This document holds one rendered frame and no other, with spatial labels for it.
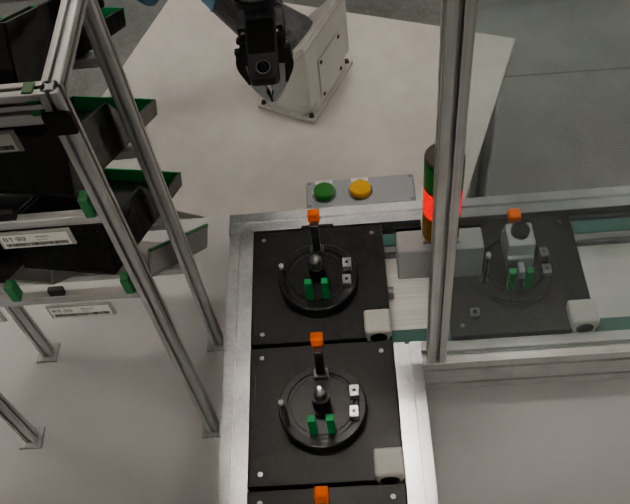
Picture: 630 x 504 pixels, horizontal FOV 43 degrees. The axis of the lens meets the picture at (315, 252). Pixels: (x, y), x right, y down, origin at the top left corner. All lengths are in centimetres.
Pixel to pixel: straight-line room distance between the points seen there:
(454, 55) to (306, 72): 93
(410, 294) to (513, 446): 32
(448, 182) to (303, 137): 86
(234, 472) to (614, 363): 65
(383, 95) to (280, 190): 35
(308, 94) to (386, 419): 78
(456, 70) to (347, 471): 66
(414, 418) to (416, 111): 78
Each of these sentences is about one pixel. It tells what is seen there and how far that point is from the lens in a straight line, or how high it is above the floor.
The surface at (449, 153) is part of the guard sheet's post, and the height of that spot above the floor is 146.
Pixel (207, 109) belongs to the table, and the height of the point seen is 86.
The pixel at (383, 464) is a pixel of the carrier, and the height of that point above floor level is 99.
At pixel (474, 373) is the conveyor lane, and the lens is 140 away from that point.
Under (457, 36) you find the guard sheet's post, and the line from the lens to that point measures 82.
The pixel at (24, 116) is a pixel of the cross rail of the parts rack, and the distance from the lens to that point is 84.
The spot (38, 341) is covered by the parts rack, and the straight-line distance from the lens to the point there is 156.
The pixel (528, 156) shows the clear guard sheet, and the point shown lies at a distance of 97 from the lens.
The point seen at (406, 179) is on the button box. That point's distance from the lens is 157.
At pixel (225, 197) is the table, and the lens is 172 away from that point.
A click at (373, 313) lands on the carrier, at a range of 136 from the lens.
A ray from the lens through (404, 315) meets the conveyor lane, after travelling 145.
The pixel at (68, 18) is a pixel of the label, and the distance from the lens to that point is 88.
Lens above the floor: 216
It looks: 54 degrees down
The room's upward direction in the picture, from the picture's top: 9 degrees counter-clockwise
